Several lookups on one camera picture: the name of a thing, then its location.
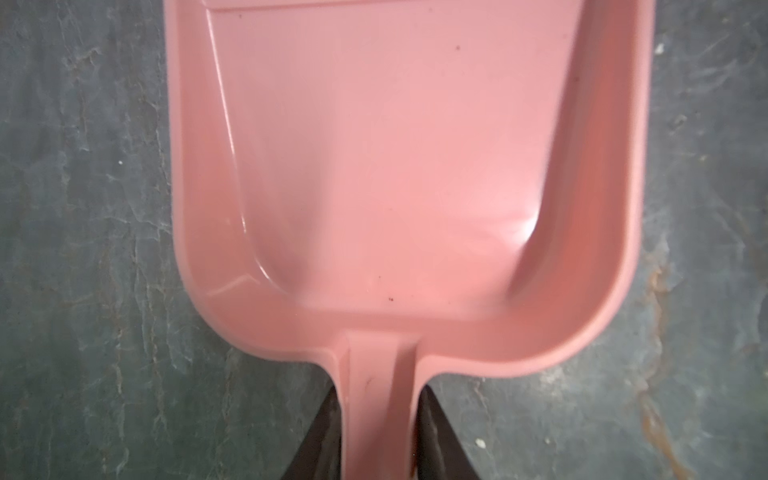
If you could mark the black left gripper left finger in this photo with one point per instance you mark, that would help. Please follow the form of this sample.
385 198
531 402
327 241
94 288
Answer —
319 454

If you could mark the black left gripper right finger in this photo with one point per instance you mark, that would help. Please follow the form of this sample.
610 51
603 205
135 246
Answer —
440 455

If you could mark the pink plastic dustpan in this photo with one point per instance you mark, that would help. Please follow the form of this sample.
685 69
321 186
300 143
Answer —
395 190

